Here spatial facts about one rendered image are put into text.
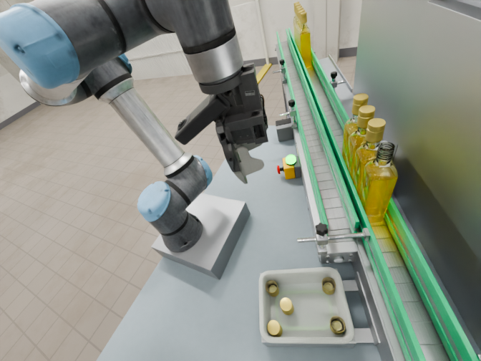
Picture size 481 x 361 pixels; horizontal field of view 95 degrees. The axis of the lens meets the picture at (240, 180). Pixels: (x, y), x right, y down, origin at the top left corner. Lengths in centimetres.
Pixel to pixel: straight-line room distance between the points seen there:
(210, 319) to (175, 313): 13
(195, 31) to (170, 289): 80
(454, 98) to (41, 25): 64
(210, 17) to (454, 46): 45
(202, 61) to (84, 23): 13
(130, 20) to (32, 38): 11
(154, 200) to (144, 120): 23
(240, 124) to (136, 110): 42
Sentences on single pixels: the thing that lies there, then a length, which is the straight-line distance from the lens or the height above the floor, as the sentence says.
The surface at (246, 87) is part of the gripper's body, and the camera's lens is 35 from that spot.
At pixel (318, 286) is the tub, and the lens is 76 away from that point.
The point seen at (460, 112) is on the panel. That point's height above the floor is 118.
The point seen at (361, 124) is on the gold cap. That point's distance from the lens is 63.
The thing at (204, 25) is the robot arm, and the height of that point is 145.
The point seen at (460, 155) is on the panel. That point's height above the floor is 112.
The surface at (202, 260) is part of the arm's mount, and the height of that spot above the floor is 84.
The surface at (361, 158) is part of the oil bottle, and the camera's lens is 61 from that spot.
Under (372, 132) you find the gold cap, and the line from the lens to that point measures 58.
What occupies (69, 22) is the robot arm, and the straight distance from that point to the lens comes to 34.
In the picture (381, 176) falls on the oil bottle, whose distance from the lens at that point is 58.
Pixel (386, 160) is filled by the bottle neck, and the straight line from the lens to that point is 56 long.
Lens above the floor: 150
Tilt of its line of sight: 45 degrees down
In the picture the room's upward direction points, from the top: 22 degrees counter-clockwise
